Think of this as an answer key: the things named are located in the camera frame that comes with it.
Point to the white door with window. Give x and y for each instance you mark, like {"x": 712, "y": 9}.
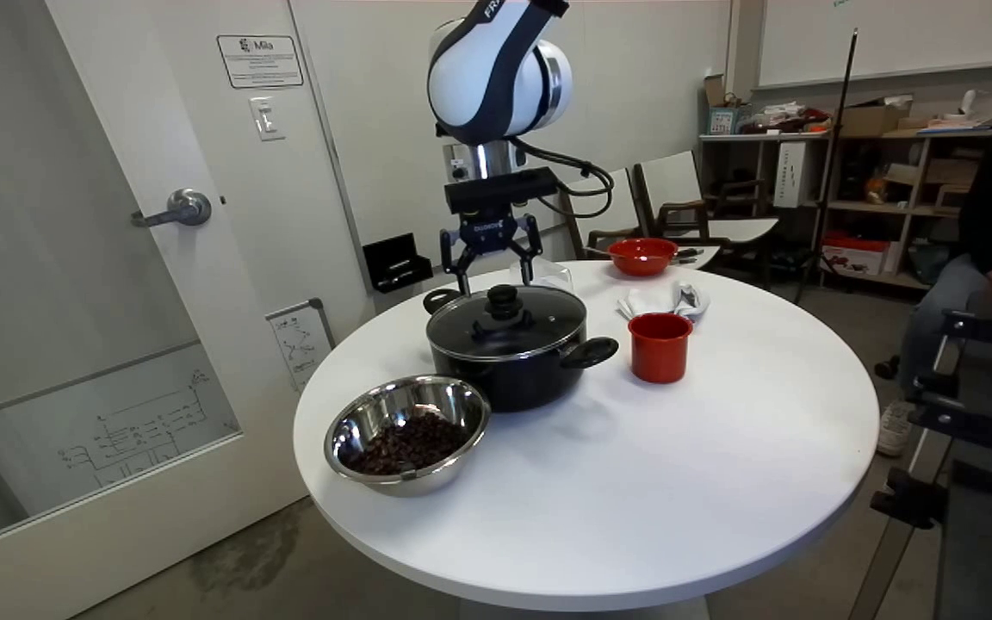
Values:
{"x": 61, "y": 172}

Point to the stainless steel bowl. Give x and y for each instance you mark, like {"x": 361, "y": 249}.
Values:
{"x": 452, "y": 398}

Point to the white backed chair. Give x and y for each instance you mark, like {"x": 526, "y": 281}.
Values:
{"x": 671, "y": 181}

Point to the small leaning whiteboard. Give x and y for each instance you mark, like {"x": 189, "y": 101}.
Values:
{"x": 300, "y": 341}

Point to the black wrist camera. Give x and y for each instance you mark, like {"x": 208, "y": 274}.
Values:
{"x": 502, "y": 190}

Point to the large wall whiteboard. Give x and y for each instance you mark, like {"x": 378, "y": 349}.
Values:
{"x": 896, "y": 35}

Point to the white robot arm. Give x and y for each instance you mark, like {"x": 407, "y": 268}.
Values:
{"x": 484, "y": 79}

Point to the cardboard box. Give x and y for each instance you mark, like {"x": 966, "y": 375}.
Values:
{"x": 874, "y": 117}

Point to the black tripod pole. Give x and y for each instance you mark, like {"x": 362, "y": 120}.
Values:
{"x": 836, "y": 137}

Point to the white wall sign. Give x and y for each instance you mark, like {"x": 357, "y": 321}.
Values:
{"x": 259, "y": 59}

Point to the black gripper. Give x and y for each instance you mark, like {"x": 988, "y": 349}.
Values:
{"x": 495, "y": 227}

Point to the glass pot lid black knob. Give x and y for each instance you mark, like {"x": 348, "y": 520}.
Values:
{"x": 545, "y": 314}

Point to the red plastic cup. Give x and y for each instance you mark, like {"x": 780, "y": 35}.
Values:
{"x": 661, "y": 349}

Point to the white light switch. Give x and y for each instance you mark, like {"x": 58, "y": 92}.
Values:
{"x": 267, "y": 117}

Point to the black workbench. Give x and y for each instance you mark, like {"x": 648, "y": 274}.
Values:
{"x": 984, "y": 538}

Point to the red bowl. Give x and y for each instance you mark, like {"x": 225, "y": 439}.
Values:
{"x": 642, "y": 259}

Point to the black cooking pot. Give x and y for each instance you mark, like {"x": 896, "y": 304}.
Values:
{"x": 518, "y": 380}

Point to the storage shelf unit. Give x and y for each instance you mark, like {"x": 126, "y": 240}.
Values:
{"x": 862, "y": 209}

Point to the dark coffee beans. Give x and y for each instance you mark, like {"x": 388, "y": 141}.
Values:
{"x": 411, "y": 444}

